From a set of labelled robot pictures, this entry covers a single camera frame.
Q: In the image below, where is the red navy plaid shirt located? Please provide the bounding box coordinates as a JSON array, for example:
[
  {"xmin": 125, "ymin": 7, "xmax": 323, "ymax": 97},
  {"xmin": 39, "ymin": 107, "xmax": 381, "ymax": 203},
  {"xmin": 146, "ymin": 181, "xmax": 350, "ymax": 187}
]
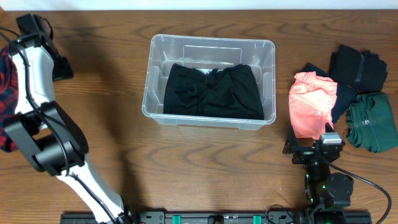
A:
[{"xmin": 0, "ymin": 47, "xmax": 19, "ymax": 152}]

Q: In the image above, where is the pink garment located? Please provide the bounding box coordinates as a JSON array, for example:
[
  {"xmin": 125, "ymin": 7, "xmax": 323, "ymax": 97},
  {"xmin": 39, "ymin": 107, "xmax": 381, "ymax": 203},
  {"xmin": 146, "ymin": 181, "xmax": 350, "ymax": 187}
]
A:
[{"xmin": 289, "ymin": 72, "xmax": 337, "ymax": 139}]

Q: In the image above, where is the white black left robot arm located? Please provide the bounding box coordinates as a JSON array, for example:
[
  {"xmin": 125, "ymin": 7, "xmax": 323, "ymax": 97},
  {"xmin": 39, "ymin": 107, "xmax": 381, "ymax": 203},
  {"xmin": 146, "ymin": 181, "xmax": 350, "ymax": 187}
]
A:
[{"xmin": 4, "ymin": 14, "xmax": 133, "ymax": 223}]

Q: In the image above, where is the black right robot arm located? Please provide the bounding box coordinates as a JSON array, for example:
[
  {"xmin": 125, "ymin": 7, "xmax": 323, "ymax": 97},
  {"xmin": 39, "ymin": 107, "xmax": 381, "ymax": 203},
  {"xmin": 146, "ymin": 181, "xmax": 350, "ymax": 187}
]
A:
[{"xmin": 283, "ymin": 123, "xmax": 354, "ymax": 224}]

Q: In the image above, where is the dark green folded garment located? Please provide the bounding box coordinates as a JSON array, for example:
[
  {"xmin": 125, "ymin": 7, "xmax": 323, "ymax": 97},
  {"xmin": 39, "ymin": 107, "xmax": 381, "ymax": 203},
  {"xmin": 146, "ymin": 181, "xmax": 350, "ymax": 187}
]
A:
[{"xmin": 346, "ymin": 92, "xmax": 397, "ymax": 153}]

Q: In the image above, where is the navy folded garment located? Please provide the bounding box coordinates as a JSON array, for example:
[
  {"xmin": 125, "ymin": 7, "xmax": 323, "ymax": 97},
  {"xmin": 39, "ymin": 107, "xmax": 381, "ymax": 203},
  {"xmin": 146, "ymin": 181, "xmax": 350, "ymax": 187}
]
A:
[{"xmin": 302, "ymin": 63, "xmax": 358, "ymax": 123}]

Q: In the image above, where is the black garment with band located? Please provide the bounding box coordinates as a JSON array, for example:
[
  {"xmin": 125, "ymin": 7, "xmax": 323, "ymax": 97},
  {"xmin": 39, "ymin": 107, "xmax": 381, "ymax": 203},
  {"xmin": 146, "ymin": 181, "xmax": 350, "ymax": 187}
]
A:
[{"xmin": 329, "ymin": 45, "xmax": 388, "ymax": 92}]

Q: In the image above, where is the clear plastic storage bin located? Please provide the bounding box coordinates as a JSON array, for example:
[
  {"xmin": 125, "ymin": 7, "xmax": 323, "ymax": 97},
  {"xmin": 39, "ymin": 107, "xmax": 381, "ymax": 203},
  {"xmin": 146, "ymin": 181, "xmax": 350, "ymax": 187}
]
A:
[{"xmin": 142, "ymin": 34, "xmax": 276, "ymax": 130}]

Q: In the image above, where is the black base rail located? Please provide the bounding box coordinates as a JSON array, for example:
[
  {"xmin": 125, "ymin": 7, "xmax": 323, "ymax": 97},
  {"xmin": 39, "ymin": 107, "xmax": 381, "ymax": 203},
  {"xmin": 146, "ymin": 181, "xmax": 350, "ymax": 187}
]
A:
[{"xmin": 60, "ymin": 208, "xmax": 374, "ymax": 224}]

